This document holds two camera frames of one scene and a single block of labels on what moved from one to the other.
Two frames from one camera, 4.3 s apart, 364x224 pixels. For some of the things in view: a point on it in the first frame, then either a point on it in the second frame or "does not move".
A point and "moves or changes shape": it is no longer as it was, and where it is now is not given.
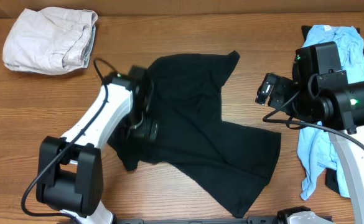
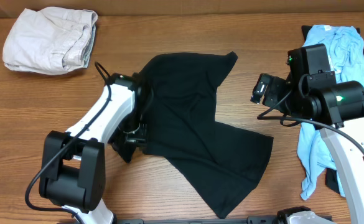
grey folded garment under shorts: [87, 58] does not move
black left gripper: [149, 131] -> [135, 137]
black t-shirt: [229, 164] moves or changes shape
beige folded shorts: [51, 40] does not move
